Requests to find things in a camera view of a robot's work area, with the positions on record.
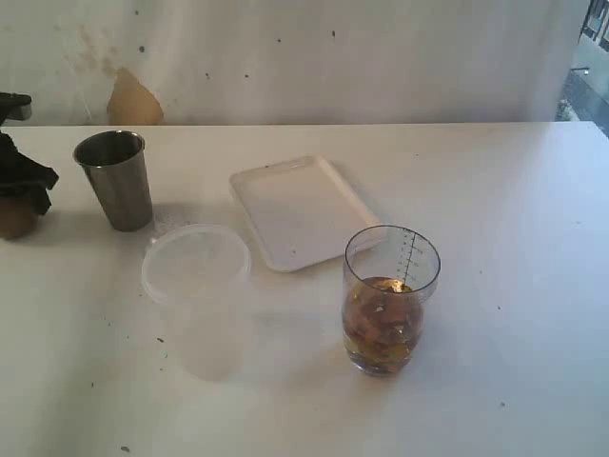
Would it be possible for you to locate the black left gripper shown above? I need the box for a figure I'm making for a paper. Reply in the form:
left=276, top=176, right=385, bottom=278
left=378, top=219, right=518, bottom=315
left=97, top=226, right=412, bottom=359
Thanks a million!
left=1, top=92, right=59, bottom=216

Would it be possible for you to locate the brown wooden cup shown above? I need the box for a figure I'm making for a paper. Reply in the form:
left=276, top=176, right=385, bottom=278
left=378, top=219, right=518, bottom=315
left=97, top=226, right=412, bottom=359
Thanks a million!
left=0, top=195, right=38, bottom=240

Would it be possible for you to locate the stainless steel cup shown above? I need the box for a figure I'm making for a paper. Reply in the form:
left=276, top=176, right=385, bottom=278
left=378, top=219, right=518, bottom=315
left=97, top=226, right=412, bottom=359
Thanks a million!
left=73, top=129, right=153, bottom=231

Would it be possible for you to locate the clear graduated shaker cup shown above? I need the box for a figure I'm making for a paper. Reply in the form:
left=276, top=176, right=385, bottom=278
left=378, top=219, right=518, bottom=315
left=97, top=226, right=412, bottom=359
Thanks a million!
left=341, top=225, right=442, bottom=376

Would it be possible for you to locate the gold coin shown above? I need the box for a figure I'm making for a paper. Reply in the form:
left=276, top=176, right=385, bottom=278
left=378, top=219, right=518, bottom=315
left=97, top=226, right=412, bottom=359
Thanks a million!
left=361, top=345, right=410, bottom=367

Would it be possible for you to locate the frosted plastic deli container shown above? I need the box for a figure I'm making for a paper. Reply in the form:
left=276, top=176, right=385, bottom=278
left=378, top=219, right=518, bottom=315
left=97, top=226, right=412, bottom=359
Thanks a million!
left=141, top=224, right=252, bottom=382

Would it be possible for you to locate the white rectangular tray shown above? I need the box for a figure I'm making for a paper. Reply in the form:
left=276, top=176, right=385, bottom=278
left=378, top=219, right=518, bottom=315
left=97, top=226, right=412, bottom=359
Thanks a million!
left=229, top=156, right=381, bottom=272

